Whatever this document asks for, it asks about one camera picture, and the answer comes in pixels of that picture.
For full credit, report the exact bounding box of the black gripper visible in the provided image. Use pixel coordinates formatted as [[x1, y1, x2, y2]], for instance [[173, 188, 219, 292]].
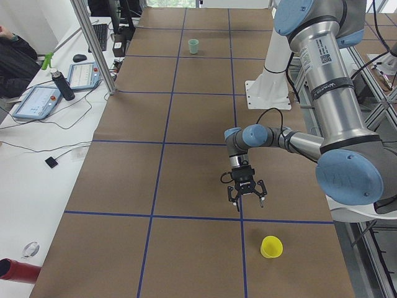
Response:
[[227, 167, 267, 212]]

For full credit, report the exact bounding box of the yellow plastic cup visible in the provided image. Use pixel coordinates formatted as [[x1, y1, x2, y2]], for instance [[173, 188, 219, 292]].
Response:
[[260, 235, 283, 258]]

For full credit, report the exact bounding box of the green plastic cup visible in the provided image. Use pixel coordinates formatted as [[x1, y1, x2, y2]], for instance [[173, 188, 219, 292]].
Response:
[[188, 38, 199, 55]]

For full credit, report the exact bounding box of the black box with label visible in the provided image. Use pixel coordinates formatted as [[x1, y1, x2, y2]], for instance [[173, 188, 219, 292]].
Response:
[[112, 34, 127, 58]]

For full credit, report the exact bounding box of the small black square device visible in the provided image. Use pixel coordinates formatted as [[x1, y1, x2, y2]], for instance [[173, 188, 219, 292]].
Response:
[[45, 156, 58, 168]]

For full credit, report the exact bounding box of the far blue teach pendant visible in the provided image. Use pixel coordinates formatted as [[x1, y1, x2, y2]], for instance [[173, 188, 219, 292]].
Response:
[[67, 62, 100, 91]]

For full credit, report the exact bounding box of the blue teach pendant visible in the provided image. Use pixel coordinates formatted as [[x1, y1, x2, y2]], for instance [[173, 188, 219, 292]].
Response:
[[67, 62, 100, 91], [12, 86, 61, 120]]

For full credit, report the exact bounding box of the black water bottle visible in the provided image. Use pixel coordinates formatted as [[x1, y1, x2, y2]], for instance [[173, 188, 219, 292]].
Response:
[[50, 68, 75, 101]]

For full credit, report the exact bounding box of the black computer mouse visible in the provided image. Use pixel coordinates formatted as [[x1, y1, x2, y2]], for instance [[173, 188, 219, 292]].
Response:
[[73, 54, 87, 63]]

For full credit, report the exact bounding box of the black keyboard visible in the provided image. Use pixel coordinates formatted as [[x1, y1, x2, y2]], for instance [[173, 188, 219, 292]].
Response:
[[92, 24, 108, 52]]

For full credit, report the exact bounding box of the clear tape roll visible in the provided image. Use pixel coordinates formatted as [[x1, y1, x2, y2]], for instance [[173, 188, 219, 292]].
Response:
[[21, 242, 40, 259]]

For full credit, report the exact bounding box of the near blue teach pendant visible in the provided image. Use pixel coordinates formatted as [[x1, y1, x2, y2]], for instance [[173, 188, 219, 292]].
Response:
[[12, 86, 61, 120]]

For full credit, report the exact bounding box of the green spray bottle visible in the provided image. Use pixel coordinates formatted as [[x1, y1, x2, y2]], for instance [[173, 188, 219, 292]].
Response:
[[41, 52, 54, 70]]

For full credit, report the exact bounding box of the red cylinder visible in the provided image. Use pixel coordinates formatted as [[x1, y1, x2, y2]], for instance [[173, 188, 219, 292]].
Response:
[[1, 258, 41, 284]]

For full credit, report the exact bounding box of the seated person in black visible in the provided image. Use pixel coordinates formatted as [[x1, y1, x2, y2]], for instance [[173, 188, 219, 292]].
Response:
[[1, 25, 40, 98]]

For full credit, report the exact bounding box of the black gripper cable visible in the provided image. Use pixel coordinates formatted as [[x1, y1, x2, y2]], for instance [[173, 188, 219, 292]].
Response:
[[220, 107, 291, 184]]

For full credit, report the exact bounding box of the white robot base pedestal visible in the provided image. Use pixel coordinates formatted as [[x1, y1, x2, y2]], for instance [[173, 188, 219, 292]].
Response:
[[245, 30, 292, 111]]

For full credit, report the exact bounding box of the aluminium frame post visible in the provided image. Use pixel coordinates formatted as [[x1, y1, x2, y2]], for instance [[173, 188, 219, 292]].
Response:
[[70, 0, 116, 95]]

